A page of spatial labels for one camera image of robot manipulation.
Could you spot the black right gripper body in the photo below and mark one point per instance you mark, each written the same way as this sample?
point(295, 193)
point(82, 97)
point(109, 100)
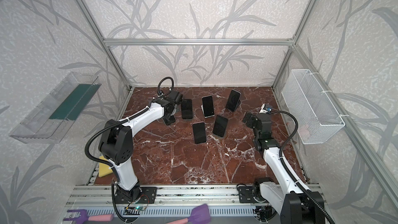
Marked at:
point(249, 119)

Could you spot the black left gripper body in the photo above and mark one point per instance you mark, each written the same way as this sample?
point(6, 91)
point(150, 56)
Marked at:
point(169, 120)

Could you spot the black phone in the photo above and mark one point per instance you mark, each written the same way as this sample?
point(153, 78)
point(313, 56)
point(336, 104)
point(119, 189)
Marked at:
point(199, 133)
point(208, 106)
point(220, 126)
point(233, 100)
point(168, 120)
point(186, 109)

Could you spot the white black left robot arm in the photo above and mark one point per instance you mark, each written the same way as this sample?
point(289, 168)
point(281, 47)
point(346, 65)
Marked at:
point(116, 144)

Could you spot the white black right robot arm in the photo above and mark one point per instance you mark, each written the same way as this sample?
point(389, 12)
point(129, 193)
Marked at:
point(292, 199)

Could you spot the black phone on white stand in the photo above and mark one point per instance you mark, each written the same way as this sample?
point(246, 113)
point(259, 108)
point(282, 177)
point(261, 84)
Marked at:
point(208, 106)

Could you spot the yellow sponge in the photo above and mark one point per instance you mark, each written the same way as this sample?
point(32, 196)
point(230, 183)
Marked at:
point(104, 170)

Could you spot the purple pink spatula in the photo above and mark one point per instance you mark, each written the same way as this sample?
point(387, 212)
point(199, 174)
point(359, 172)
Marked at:
point(199, 215)

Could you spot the purple pink garden fork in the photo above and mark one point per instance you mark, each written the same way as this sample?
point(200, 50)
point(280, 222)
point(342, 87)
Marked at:
point(84, 217)

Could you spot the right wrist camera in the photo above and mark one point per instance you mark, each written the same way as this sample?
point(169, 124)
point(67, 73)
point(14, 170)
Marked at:
point(265, 109)

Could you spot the white wire mesh basket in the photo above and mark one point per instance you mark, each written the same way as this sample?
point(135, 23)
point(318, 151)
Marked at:
point(318, 118)

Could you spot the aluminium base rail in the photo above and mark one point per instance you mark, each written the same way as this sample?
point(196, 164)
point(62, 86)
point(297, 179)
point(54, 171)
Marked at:
point(173, 201)

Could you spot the clear plastic wall bin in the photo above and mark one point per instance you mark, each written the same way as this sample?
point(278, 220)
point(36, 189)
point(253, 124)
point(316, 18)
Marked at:
point(49, 122)

